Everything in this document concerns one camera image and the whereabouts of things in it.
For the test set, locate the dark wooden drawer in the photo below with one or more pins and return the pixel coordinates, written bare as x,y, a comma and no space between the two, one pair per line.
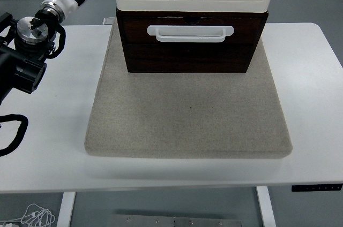
134,31

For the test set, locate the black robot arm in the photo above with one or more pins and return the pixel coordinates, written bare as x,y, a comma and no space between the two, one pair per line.
26,74

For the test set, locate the dark wooden drawer housing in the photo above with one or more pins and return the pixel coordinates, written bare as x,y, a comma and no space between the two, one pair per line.
187,59

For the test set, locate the beige fabric mat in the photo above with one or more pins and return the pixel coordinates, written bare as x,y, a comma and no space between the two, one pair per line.
187,114

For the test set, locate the white table leg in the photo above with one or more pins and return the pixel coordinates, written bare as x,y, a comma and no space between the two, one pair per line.
65,209
266,208

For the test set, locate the grey metal plate with screws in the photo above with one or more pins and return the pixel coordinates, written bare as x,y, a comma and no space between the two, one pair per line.
174,221

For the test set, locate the black table control panel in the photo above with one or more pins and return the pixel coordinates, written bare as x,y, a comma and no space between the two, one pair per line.
316,188

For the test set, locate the grey table bracket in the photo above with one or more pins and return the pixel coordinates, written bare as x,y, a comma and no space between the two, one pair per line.
108,20

